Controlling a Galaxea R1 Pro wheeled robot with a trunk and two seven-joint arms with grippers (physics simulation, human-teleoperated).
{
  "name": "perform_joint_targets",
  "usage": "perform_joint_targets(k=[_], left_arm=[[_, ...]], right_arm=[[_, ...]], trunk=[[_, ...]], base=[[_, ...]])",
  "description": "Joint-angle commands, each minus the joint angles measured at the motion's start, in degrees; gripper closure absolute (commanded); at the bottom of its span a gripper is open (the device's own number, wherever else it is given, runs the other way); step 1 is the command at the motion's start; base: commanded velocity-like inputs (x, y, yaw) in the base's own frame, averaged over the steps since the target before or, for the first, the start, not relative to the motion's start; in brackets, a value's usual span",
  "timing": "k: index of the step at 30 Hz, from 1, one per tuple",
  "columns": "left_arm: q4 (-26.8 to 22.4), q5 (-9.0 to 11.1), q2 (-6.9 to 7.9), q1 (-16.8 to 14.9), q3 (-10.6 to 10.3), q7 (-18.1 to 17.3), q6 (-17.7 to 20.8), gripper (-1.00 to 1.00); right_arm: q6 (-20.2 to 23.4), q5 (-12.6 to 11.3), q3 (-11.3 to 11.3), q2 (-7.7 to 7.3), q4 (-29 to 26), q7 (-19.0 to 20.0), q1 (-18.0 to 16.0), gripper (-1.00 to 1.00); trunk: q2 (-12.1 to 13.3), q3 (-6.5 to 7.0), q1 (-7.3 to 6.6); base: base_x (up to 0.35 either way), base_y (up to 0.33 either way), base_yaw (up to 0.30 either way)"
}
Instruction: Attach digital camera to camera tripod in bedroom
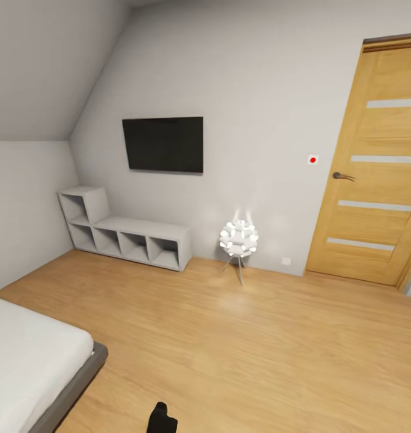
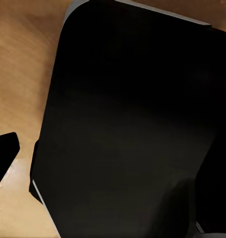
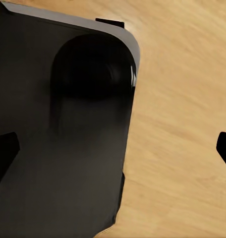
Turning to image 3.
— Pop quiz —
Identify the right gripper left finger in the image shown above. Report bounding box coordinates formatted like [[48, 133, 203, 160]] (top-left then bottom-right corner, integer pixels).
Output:
[[0, 132, 20, 181]]

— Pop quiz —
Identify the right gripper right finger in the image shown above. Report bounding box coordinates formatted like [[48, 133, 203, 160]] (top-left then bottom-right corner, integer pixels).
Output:
[[216, 132, 226, 163]]

